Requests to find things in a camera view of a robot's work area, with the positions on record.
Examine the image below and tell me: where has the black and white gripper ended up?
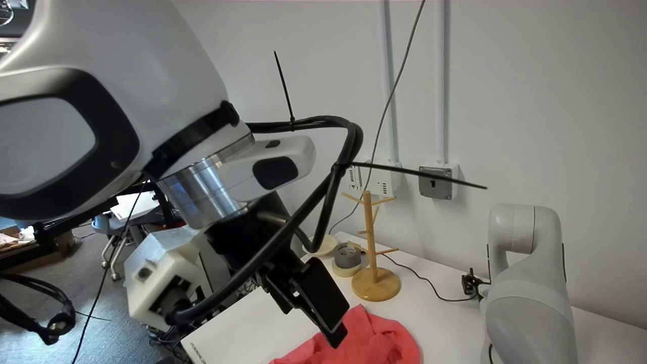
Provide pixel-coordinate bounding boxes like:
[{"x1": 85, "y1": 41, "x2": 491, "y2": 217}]
[{"x1": 123, "y1": 192, "x2": 352, "y2": 349}]

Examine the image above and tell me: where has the peach printed shirt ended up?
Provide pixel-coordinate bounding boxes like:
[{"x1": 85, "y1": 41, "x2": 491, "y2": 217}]
[{"x1": 268, "y1": 306, "x2": 422, "y2": 364}]

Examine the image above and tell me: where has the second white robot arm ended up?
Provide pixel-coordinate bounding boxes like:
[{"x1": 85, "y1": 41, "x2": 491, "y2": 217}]
[{"x1": 481, "y1": 204, "x2": 578, "y2": 364}]

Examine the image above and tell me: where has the white main robot arm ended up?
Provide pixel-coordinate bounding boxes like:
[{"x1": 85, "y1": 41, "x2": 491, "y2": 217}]
[{"x1": 0, "y1": 0, "x2": 361, "y2": 344}]

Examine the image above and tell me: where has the cream tape roll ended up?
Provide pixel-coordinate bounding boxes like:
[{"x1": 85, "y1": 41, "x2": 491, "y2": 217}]
[{"x1": 330, "y1": 261, "x2": 366, "y2": 277}]

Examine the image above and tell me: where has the wooden mug tree stand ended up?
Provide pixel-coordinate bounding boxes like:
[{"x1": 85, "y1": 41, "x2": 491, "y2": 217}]
[{"x1": 352, "y1": 192, "x2": 400, "y2": 302}]

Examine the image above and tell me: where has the small black table clamp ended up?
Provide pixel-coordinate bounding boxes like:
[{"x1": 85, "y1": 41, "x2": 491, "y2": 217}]
[{"x1": 460, "y1": 271, "x2": 482, "y2": 300}]

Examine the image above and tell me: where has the black cable on table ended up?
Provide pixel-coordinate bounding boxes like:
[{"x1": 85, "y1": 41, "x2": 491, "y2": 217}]
[{"x1": 382, "y1": 253, "x2": 488, "y2": 306}]

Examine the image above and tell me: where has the white wall socket box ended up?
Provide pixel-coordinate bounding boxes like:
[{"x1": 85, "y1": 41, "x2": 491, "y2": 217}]
[{"x1": 348, "y1": 165, "x2": 400, "y2": 199}]

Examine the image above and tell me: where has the grey wall junction box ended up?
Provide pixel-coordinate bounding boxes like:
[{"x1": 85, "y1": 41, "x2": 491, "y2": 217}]
[{"x1": 419, "y1": 163, "x2": 457, "y2": 200}]

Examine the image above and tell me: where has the grey hanging cable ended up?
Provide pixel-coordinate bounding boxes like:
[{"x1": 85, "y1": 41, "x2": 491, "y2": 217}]
[{"x1": 327, "y1": 0, "x2": 428, "y2": 236}]

